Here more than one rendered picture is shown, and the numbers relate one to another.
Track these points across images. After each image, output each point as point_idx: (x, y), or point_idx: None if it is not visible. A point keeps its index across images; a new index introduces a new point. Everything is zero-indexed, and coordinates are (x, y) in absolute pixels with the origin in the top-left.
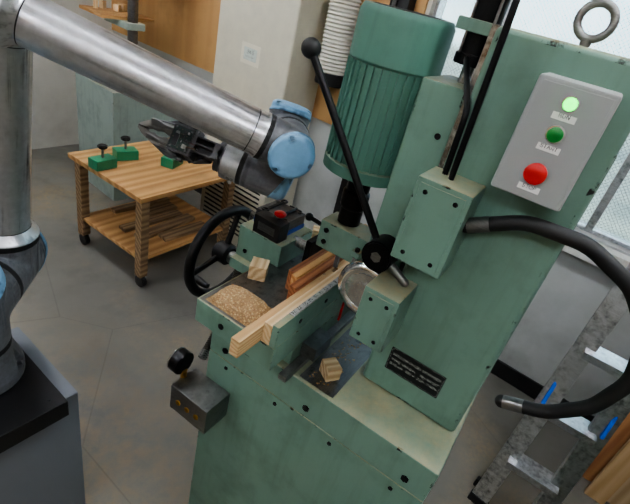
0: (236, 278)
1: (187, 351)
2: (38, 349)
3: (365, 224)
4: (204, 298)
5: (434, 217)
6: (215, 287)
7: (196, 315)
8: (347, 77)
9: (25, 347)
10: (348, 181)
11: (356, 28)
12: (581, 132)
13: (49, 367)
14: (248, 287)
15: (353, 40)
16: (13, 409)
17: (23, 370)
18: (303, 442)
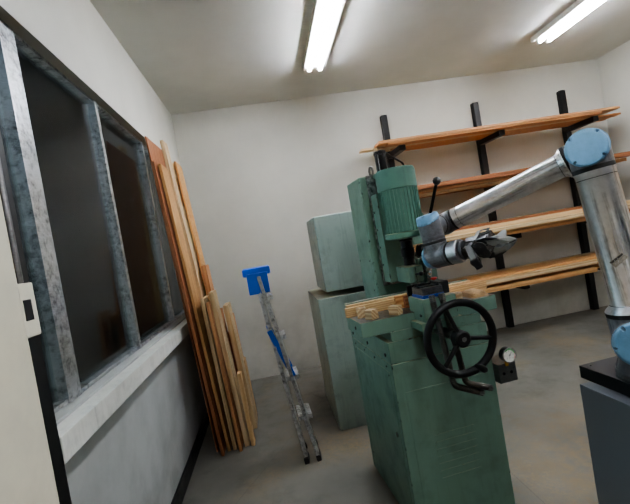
0: (469, 299)
1: (502, 348)
2: (623, 403)
3: (357, 309)
4: (491, 294)
5: None
6: (469, 368)
7: (496, 305)
8: (417, 194)
9: None
10: (411, 242)
11: (414, 175)
12: None
13: (606, 394)
14: (464, 298)
15: (414, 179)
16: (610, 363)
17: (615, 372)
18: None
